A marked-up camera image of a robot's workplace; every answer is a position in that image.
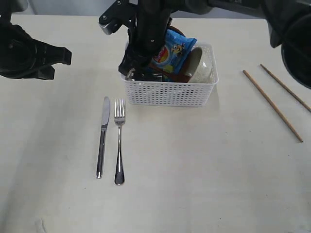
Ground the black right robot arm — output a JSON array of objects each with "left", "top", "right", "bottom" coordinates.
[{"left": 0, "top": 0, "right": 72, "bottom": 80}]

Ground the speckled white ceramic bowl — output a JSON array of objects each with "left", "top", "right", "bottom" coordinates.
[{"left": 186, "top": 47, "right": 212, "bottom": 83}]

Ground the silver metal fork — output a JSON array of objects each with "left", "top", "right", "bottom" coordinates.
[{"left": 114, "top": 99, "right": 125, "bottom": 185}]

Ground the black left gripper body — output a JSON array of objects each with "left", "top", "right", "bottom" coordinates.
[{"left": 126, "top": 0, "right": 172, "bottom": 56}]

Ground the brown wooden spoon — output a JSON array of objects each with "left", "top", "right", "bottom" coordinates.
[{"left": 148, "top": 64, "right": 191, "bottom": 83}]

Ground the wooden chopstick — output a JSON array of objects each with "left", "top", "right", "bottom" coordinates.
[
  {"left": 242, "top": 70, "right": 304, "bottom": 143},
  {"left": 260, "top": 64, "right": 311, "bottom": 112}
]

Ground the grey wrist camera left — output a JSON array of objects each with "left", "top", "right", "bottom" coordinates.
[{"left": 99, "top": 0, "right": 137, "bottom": 35}]

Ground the silver table knife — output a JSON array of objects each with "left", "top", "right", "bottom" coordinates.
[{"left": 96, "top": 97, "right": 110, "bottom": 179}]

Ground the white perforated plastic basket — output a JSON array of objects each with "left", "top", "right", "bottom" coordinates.
[{"left": 121, "top": 42, "right": 219, "bottom": 107}]

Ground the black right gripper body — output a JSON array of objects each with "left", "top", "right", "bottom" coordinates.
[{"left": 0, "top": 23, "right": 41, "bottom": 78}]

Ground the blue Lay's chips bag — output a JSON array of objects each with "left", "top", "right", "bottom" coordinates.
[{"left": 151, "top": 29, "right": 197, "bottom": 74}]

